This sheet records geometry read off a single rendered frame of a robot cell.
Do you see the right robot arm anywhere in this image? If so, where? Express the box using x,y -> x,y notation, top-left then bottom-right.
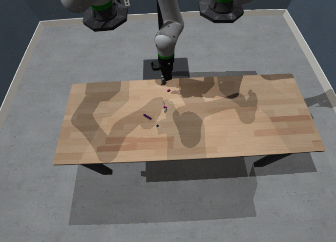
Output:
61,0 -> 184,60

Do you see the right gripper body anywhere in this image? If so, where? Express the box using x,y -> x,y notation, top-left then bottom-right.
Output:
150,56 -> 174,81

